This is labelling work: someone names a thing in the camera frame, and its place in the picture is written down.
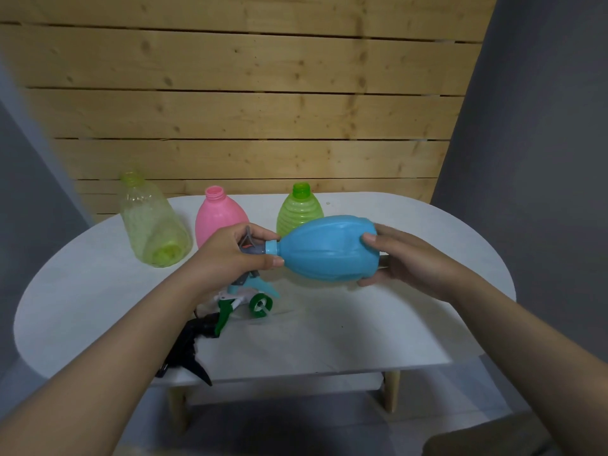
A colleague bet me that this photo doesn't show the person's left hand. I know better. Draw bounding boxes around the person's left hand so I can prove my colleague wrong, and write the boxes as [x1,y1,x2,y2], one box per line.
[182,222,285,305]

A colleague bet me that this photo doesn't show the person's right hand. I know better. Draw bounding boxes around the person's right hand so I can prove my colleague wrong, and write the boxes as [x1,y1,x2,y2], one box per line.
[357,224,476,305]

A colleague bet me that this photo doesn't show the grey blue spray head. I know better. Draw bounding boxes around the grey blue spray head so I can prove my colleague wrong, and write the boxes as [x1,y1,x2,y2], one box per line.
[227,226,281,300]

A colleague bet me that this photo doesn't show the pink plastic bottle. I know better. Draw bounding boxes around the pink plastic bottle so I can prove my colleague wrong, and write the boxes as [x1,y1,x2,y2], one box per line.
[195,186,250,248]

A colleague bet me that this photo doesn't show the white green spray head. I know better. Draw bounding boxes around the white green spray head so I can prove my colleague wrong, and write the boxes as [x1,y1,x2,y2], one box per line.
[213,291,274,337]

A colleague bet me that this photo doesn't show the black spray head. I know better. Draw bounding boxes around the black spray head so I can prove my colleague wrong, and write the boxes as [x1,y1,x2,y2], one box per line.
[155,315,219,388]

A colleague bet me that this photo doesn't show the pale yellow-green clear bottle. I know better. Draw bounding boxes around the pale yellow-green clear bottle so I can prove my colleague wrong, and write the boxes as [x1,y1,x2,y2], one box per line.
[118,171,193,269]

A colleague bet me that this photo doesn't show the blue plastic bottle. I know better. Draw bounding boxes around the blue plastic bottle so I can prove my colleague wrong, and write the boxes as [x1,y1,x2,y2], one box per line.
[265,215,381,282]

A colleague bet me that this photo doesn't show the green ribbed plastic bottle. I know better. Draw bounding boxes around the green ribbed plastic bottle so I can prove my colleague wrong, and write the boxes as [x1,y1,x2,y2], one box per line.
[276,182,325,238]

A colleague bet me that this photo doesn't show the person's left forearm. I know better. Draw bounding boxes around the person's left forearm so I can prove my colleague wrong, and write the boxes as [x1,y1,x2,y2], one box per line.
[0,275,210,456]

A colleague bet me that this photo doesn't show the person's right forearm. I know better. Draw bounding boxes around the person's right forearm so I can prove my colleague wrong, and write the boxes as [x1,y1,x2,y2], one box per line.
[451,275,608,456]

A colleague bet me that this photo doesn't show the person's right leg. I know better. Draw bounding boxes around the person's right leg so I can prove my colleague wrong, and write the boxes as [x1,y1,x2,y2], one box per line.
[421,410,552,456]

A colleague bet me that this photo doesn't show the wooden table leg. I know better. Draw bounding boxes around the wooden table leg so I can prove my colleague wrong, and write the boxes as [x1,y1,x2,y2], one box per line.
[166,386,189,433]
[383,370,401,414]

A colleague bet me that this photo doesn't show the wooden slat panel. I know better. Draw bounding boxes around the wooden slat panel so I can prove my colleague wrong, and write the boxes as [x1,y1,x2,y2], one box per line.
[0,0,500,224]

